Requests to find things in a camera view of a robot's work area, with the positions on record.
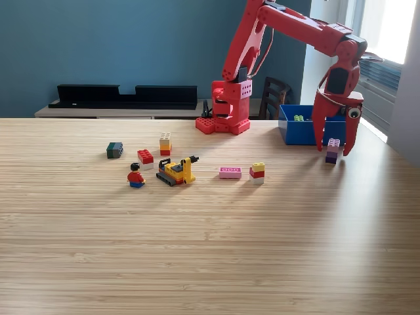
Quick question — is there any yellow toy digger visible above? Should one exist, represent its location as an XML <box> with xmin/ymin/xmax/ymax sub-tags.
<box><xmin>156</xmin><ymin>156</ymin><xmax>200</xmax><ymax>188</ymax></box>

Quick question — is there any dark green grey brick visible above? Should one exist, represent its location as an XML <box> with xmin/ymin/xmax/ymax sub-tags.
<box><xmin>106</xmin><ymin>142</ymin><xmax>124</xmax><ymax>159</ymax></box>

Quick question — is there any dark wooden chair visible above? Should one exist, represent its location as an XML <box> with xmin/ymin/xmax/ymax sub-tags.
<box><xmin>258</xmin><ymin>76</ymin><xmax>292</xmax><ymax>121</ymax></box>

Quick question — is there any pink flat brick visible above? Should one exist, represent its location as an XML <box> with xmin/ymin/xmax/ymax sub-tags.
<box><xmin>219</xmin><ymin>167</ymin><xmax>243</xmax><ymax>180</ymax></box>

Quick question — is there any grey window vent unit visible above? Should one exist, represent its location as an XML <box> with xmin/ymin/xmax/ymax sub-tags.
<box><xmin>331</xmin><ymin>45</ymin><xmax>403</xmax><ymax>132</ymax></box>

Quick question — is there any blue plastic bin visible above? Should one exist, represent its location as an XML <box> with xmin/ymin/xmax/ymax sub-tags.
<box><xmin>278</xmin><ymin>104</ymin><xmax>352</xmax><ymax>146</ymax></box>

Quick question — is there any tan yellow red brick stack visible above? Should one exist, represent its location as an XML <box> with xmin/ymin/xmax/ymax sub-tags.
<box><xmin>159</xmin><ymin>132</ymin><xmax>173</xmax><ymax>156</ymax></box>

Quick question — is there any pink purple brick stack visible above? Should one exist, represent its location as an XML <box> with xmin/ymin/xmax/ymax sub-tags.
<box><xmin>325</xmin><ymin>138</ymin><xmax>341</xmax><ymax>164</ymax></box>

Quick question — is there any toy figure red shirt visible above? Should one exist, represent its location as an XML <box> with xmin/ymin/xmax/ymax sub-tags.
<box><xmin>127</xmin><ymin>162</ymin><xmax>147</xmax><ymax>189</ymax></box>

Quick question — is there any yellow red white brick stack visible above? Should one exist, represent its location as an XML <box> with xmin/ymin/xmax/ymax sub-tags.
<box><xmin>249</xmin><ymin>161</ymin><xmax>266</xmax><ymax>185</ymax></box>

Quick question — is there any window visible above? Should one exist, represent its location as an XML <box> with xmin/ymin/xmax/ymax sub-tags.
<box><xmin>341</xmin><ymin>0</ymin><xmax>417</xmax><ymax>65</ymax></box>

